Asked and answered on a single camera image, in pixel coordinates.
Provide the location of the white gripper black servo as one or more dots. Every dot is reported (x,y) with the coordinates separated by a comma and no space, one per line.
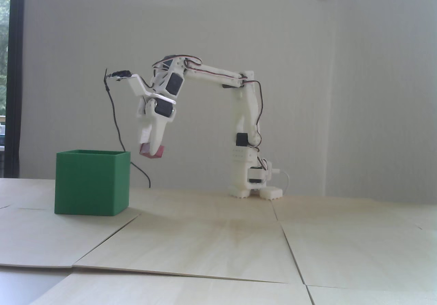
(157,120)

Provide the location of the red block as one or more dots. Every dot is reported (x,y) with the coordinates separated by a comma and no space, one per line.
(157,152)

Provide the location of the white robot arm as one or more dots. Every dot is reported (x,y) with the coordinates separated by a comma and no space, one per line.
(245,114)

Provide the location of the green box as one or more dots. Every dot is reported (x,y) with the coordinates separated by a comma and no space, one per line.
(88,182)

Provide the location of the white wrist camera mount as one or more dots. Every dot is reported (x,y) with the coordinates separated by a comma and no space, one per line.
(138,85)

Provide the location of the dark window frame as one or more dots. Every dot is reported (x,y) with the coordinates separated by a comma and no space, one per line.
(15,80)

